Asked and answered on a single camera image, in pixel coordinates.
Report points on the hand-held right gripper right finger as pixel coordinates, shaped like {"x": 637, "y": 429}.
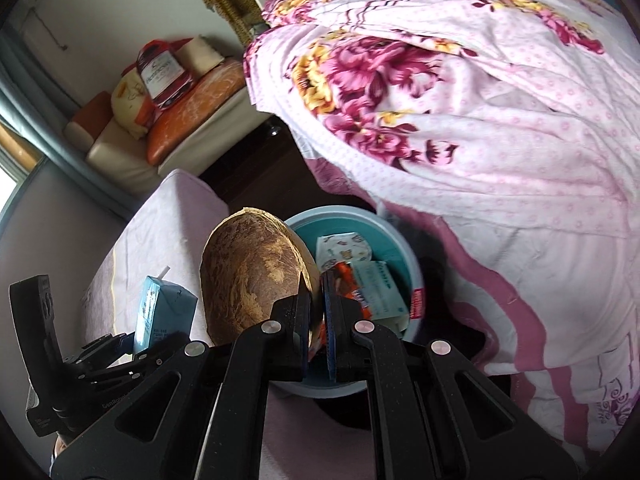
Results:
{"x": 330, "y": 330}

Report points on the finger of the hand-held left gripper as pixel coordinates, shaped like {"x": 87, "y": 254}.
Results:
{"x": 110, "y": 345}
{"x": 160, "y": 347}

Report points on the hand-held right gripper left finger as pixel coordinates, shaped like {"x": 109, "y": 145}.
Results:
{"x": 295, "y": 320}

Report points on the blue drink carton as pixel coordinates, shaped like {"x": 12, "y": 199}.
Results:
{"x": 165, "y": 305}

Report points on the orange snack packet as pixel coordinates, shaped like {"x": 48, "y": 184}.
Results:
{"x": 350, "y": 285}

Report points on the brown coconut shell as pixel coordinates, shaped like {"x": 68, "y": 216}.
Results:
{"x": 250, "y": 270}

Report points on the cartoon print face mask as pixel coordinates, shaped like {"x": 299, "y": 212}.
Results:
{"x": 345, "y": 250}

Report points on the teal plastic bin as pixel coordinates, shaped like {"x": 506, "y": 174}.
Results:
{"x": 387, "y": 247}

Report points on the white cardboard box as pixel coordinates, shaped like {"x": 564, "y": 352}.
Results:
{"x": 385, "y": 295}

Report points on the window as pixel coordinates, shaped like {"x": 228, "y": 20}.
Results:
{"x": 7, "y": 190}

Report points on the cream leather sofa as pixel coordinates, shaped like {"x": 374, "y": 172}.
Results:
{"x": 120, "y": 160}

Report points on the teal curtain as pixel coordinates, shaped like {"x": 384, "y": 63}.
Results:
{"x": 45, "y": 130}

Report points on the orange seat cushion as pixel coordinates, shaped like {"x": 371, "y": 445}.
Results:
{"x": 190, "y": 110}

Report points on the cream printed pillow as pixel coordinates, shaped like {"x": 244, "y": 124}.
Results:
{"x": 127, "y": 100}

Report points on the pink floral bed sheet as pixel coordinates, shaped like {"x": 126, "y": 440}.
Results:
{"x": 450, "y": 110}

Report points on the white pillow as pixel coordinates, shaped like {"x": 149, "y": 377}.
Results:
{"x": 205, "y": 55}

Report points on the brown patterned curtain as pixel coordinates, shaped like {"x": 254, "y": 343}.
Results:
{"x": 225, "y": 0}

